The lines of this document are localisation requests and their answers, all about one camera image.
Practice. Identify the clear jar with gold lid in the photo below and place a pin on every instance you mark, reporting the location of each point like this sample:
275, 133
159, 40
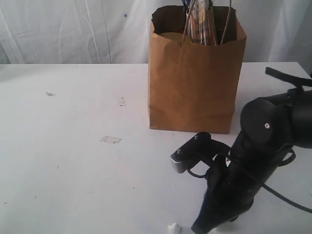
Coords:
175, 37

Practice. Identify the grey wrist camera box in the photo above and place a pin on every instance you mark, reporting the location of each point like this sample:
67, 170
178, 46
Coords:
191, 153

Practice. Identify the large brown paper shopping bag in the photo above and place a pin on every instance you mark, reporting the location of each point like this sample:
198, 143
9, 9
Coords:
192, 87

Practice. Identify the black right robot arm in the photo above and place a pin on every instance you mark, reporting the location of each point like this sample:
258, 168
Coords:
270, 128

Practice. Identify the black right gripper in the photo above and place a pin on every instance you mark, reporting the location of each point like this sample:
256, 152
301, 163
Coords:
231, 189

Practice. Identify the clear tape piece on table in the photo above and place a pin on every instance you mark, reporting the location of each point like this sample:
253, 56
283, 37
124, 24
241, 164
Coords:
110, 139

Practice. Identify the spaghetti packet dark blue ends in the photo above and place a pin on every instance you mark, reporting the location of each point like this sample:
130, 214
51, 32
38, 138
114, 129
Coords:
200, 23

